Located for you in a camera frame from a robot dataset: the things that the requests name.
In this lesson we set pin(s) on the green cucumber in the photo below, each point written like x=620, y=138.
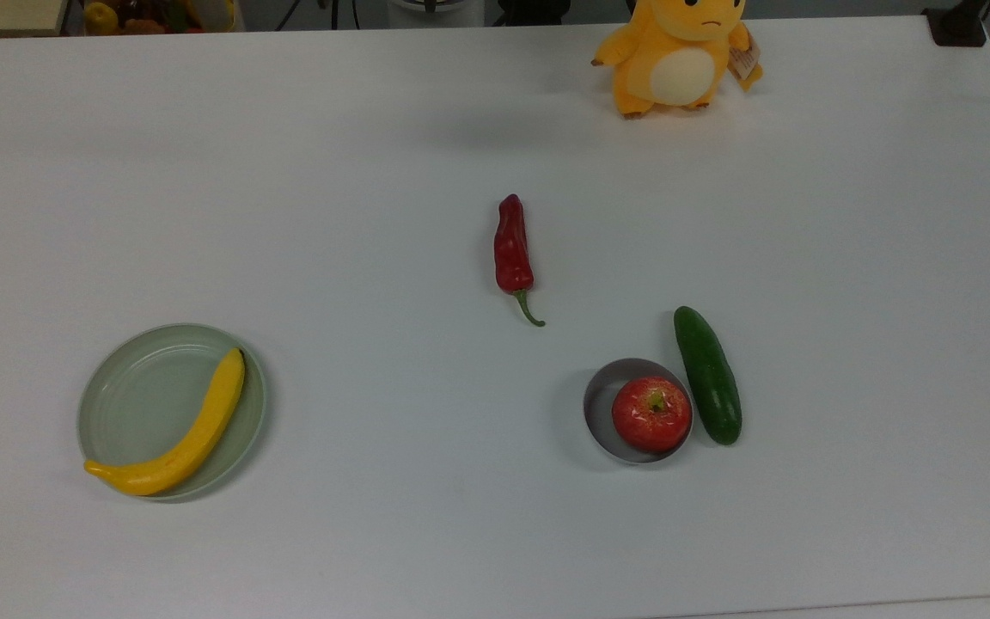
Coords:
x=707, y=376

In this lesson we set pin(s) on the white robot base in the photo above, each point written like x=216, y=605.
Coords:
x=435, y=10

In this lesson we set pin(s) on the yellow banana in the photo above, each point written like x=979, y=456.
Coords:
x=194, y=438

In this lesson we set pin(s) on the small grey metal bowl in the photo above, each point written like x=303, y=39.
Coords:
x=600, y=406

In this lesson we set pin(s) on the black clamp block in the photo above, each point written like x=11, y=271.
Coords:
x=957, y=24

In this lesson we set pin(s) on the beige box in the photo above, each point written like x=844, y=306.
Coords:
x=1, y=15

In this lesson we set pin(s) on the bin of toy fruit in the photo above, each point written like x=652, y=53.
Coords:
x=151, y=15

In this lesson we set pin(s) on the red apple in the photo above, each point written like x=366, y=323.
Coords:
x=651, y=414

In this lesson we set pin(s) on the red chili pepper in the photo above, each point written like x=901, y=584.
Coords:
x=512, y=249

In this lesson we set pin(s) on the yellow plush toy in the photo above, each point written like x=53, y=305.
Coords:
x=675, y=60

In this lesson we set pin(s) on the pale green plate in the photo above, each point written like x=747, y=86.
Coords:
x=138, y=400

